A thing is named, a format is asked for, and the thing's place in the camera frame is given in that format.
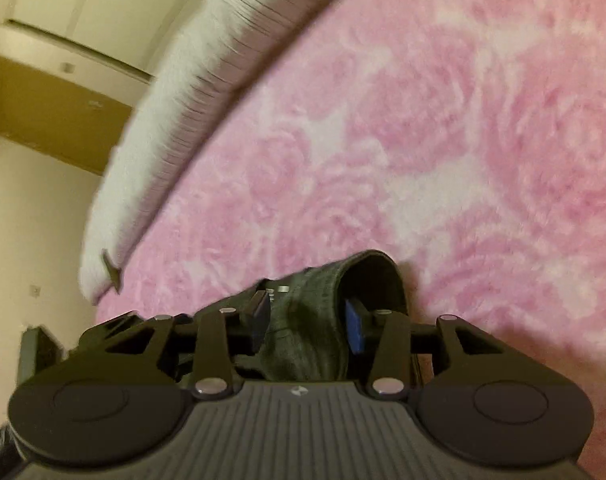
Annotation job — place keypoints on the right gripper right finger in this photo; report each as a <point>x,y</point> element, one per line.
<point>379,343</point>

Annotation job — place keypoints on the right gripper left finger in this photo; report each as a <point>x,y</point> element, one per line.
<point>222,334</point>

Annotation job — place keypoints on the dark grey jeans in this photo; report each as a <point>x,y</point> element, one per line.
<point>306,340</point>

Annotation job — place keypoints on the black smartphone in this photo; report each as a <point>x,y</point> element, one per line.
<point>114,273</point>

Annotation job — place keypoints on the pink rose blanket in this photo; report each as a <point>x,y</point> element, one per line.
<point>464,138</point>

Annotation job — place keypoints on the brown wooden door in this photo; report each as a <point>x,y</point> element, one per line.
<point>58,117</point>

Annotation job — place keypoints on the white striped duvet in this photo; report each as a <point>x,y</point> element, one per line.
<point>214,56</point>

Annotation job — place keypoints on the cream sliding wardrobe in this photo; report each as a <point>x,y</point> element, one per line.
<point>131,32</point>

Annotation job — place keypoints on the beige wall switch plate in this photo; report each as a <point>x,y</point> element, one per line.
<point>34,290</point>

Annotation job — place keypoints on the wall light switch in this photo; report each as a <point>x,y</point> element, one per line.
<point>68,68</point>

